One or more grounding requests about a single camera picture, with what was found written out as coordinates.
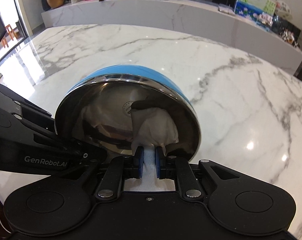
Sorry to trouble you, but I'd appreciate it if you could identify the white cloth towel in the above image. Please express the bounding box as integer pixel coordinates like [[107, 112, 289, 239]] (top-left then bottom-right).
[[124, 100, 179, 192]]

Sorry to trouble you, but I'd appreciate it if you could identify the blue steel bowl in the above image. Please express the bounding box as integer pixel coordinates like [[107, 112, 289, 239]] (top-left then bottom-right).
[[54, 65, 201, 160]]

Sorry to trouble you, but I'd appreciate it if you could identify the orange wooden stool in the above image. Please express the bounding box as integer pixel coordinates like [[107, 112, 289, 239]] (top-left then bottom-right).
[[2, 24, 18, 48]]

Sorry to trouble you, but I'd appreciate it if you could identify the grey set-top box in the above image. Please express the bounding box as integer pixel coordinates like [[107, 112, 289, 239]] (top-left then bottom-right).
[[218, 4, 235, 16]]

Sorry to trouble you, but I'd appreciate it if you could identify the lotus painting board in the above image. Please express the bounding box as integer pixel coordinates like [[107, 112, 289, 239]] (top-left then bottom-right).
[[234, 0, 276, 29]]

